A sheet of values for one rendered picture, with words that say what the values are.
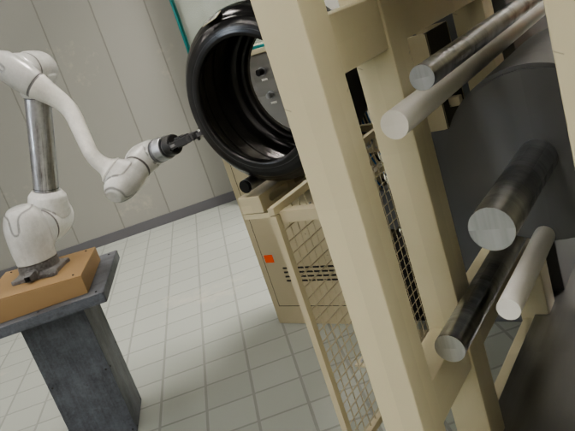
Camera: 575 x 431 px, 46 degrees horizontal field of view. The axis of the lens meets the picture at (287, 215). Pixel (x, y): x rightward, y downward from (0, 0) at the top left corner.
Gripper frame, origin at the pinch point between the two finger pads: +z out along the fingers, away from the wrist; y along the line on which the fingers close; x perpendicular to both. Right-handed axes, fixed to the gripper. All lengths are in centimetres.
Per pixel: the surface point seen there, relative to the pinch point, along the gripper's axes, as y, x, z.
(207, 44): -11.8, -24.0, 25.6
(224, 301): 73, 94, -109
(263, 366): 17, 103, -44
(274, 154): 8.9, 16.8, 15.3
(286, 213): -59, 20, 64
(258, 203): -10.6, 27.5, 16.2
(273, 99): 56, 2, -9
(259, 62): 56, -14, -8
